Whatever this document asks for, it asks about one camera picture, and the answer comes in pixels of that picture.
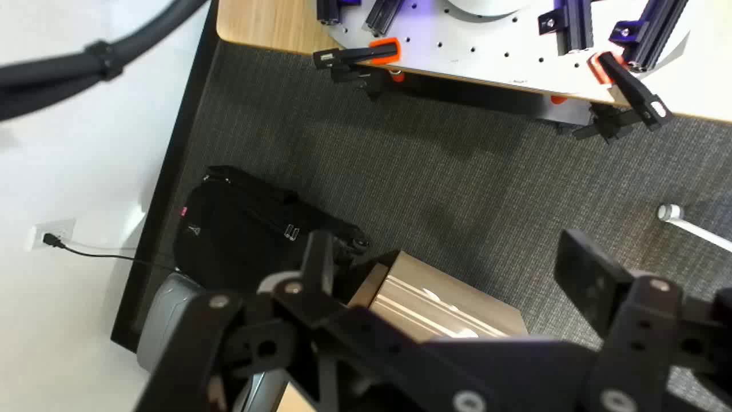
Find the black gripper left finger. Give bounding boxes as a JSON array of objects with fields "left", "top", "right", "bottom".
[{"left": 134, "top": 230, "right": 460, "bottom": 412}]

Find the black baseboard strip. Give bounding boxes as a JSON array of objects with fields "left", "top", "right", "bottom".
[{"left": 109, "top": 0, "right": 223, "bottom": 356}]

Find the white perforated base plate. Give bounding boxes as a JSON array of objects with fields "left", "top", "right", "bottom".
[{"left": 316, "top": 0, "right": 699, "bottom": 105}]

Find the wooden platform board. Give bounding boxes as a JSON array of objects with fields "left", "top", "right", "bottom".
[{"left": 214, "top": 0, "right": 732, "bottom": 127}]

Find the black bag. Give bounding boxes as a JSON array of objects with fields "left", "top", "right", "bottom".
[{"left": 171, "top": 163, "right": 374, "bottom": 304}]

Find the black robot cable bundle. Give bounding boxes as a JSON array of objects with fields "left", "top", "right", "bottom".
[{"left": 0, "top": 0, "right": 213, "bottom": 124}]

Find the white wall outlet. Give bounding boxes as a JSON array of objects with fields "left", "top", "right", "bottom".
[{"left": 28, "top": 217, "right": 78, "bottom": 254}]

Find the orange black clamp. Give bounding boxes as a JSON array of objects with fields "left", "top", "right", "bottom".
[
  {"left": 310, "top": 35, "right": 407, "bottom": 101},
  {"left": 569, "top": 50, "right": 674, "bottom": 145}
]

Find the grey rounded object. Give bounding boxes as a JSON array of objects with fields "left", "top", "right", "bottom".
[{"left": 134, "top": 273, "right": 204, "bottom": 373}]

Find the silver metal leg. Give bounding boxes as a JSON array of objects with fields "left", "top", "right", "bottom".
[{"left": 655, "top": 201, "right": 732, "bottom": 257}]

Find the thin black wall cable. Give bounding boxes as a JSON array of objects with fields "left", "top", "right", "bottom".
[{"left": 40, "top": 232, "right": 180, "bottom": 271}]

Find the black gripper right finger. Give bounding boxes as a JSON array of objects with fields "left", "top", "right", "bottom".
[{"left": 553, "top": 227, "right": 732, "bottom": 412}]

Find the purple black extrusion bracket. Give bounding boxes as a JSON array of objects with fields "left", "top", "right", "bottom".
[
  {"left": 364, "top": 0, "right": 419, "bottom": 40},
  {"left": 607, "top": 0, "right": 692, "bottom": 74},
  {"left": 535, "top": 0, "right": 594, "bottom": 58},
  {"left": 316, "top": 0, "right": 362, "bottom": 27}
]

